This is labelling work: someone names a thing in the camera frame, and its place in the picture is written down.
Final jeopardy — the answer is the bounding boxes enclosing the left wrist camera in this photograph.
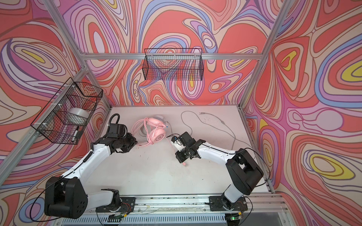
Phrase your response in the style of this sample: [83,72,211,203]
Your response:
[107,114,128,139]

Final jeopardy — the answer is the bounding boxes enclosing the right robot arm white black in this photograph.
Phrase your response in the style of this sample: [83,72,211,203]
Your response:
[171,138,264,203]

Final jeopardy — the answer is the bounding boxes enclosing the black wire basket left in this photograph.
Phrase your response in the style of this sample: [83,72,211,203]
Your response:
[31,78,103,145]

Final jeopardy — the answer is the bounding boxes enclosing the aluminium front rail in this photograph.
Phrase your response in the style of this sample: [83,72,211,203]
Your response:
[56,193,289,215]

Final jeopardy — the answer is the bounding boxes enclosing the silver tape roll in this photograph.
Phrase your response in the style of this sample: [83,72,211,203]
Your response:
[66,107,90,126]

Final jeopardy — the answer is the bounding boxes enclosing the black wire basket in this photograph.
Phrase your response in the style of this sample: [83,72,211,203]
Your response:
[142,48,204,81]
[31,78,103,145]

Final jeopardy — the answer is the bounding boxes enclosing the black wire basket back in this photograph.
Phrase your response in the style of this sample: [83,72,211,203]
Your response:
[142,48,204,81]

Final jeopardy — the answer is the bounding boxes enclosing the white headphones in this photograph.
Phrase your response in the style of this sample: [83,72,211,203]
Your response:
[138,115,168,138]

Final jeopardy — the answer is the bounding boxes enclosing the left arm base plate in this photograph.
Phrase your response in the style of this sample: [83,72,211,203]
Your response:
[96,197,136,214]

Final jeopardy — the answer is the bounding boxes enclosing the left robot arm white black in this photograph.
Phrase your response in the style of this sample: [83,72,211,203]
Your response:
[44,133,137,219]

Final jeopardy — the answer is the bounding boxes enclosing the black marker pen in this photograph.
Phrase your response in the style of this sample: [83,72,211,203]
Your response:
[72,126,81,142]

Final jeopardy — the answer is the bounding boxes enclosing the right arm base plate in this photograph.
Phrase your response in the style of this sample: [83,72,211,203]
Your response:
[205,195,248,212]

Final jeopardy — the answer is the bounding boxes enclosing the pink cat-ear headphones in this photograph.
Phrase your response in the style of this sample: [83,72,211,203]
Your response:
[131,117,166,147]

